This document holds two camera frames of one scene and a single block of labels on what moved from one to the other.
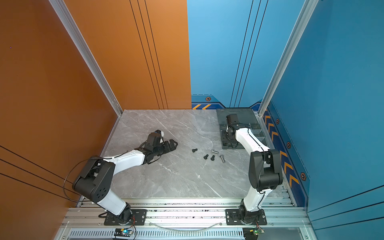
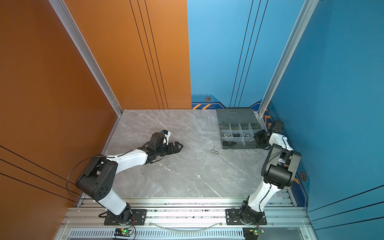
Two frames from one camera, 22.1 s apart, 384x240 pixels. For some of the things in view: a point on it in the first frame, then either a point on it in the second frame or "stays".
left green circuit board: x=124 y=232 stays
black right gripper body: x=231 y=139 to x=264 y=143
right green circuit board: x=252 y=233 stays
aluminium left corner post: x=67 y=20 stays
